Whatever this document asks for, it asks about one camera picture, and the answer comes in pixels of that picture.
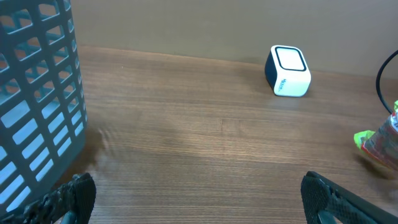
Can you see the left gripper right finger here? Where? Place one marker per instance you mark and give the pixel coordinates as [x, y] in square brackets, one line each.
[326, 202]

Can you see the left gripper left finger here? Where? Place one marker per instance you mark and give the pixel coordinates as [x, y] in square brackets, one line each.
[72, 202]

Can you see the Haribo gummy candy bag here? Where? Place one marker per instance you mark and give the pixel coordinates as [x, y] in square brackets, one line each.
[381, 145]

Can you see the white barcode scanner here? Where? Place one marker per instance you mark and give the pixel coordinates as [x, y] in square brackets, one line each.
[287, 72]

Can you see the grey plastic mesh basket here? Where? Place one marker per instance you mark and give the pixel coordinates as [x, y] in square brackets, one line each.
[43, 111]

